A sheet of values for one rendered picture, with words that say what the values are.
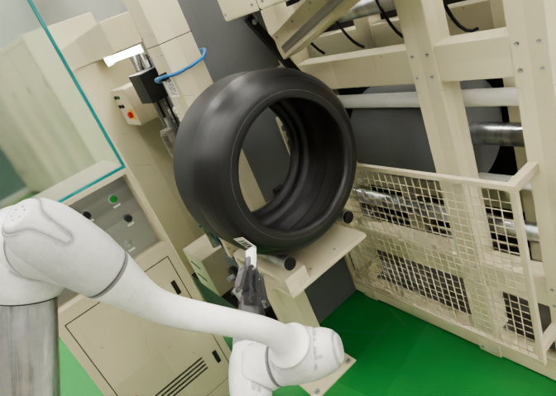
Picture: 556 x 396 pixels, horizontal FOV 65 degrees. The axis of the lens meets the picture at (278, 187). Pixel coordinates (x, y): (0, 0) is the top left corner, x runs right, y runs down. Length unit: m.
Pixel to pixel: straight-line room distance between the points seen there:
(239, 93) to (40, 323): 0.75
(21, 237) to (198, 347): 1.58
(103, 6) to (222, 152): 10.37
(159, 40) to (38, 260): 0.98
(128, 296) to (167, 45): 0.97
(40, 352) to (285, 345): 0.47
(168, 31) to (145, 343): 1.31
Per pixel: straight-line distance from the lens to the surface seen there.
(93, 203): 1.93
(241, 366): 1.11
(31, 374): 0.97
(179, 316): 0.90
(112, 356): 2.11
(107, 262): 0.79
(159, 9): 1.60
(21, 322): 0.94
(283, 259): 1.45
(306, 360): 1.01
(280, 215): 1.69
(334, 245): 1.63
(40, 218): 0.76
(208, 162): 1.23
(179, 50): 1.60
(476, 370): 2.18
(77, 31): 4.77
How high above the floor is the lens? 1.68
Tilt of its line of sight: 23 degrees down
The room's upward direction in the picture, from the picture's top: 23 degrees counter-clockwise
